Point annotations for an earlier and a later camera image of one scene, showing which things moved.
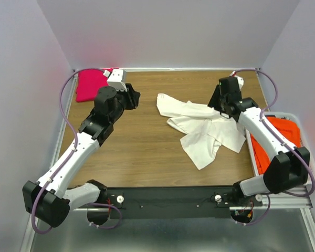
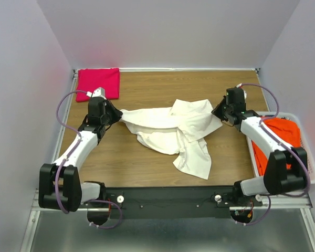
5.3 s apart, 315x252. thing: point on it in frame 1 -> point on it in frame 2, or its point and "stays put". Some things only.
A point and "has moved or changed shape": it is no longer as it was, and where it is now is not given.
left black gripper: (131, 95) -> (113, 113)
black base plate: (177, 202) stays put
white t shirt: (203, 129) has moved or changed shape
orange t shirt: (287, 128) stays put
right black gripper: (216, 98) -> (220, 110)
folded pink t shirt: (88, 82) stays put
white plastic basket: (313, 176) stays put
